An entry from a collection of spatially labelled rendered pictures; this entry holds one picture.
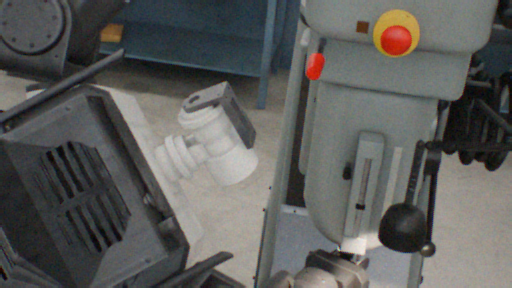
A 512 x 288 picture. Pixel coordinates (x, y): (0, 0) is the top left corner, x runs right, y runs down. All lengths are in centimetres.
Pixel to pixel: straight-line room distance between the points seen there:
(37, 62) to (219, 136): 24
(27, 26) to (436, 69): 59
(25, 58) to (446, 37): 54
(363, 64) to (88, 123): 50
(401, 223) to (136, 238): 51
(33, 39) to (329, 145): 55
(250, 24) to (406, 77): 460
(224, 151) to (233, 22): 480
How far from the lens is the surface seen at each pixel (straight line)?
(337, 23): 111
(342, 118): 130
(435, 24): 111
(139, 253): 86
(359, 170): 129
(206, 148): 103
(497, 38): 165
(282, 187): 190
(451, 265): 391
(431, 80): 123
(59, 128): 88
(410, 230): 125
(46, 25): 99
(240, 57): 533
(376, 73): 123
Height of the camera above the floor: 209
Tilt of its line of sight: 26 degrees down
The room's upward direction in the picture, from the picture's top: 6 degrees clockwise
